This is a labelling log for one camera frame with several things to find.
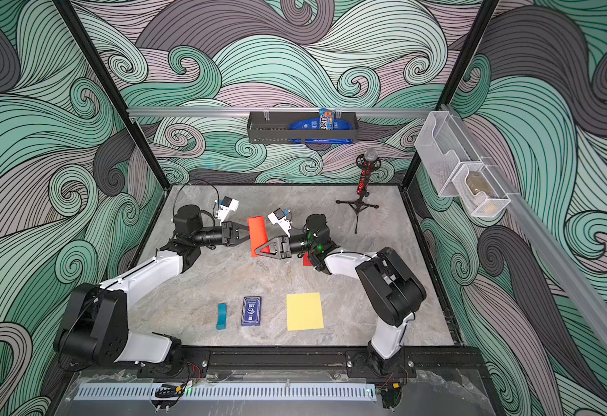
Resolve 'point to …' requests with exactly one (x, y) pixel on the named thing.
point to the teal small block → (222, 316)
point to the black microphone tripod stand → (358, 205)
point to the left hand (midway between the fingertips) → (257, 232)
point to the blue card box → (251, 313)
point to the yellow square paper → (303, 311)
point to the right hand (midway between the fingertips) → (257, 251)
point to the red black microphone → (367, 162)
